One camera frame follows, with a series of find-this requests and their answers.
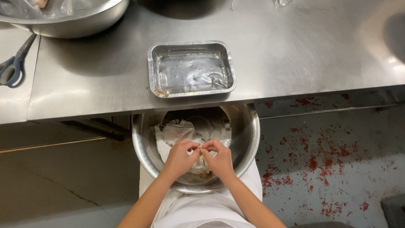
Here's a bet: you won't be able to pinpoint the wide steel basin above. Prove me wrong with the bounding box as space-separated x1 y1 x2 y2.
0 0 130 39

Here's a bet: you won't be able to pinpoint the person's white apron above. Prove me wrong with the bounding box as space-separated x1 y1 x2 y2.
139 158 263 228

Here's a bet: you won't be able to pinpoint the rectangular aluminium foil tray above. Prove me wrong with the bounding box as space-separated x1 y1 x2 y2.
147 41 237 98

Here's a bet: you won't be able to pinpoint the blue handled scissors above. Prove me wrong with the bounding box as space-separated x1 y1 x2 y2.
0 33 37 87

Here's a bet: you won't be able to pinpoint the person's right hand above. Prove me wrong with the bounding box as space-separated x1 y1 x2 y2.
200 139 235 180

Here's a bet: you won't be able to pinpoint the large steel mixing bowl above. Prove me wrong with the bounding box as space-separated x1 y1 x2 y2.
132 103 261 194

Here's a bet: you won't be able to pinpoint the person's left hand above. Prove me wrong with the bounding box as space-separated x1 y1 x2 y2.
162 138 201 180

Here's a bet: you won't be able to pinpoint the clear plastic food wrapper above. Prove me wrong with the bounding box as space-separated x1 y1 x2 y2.
189 143 213 175

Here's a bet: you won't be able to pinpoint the crumpled white wrapper pile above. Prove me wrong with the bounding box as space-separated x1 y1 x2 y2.
154 119 232 164

